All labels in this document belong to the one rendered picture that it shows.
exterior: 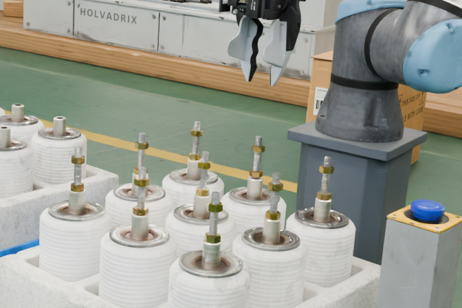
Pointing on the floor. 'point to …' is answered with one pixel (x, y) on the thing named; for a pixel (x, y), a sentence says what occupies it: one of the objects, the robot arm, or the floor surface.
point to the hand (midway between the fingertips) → (264, 73)
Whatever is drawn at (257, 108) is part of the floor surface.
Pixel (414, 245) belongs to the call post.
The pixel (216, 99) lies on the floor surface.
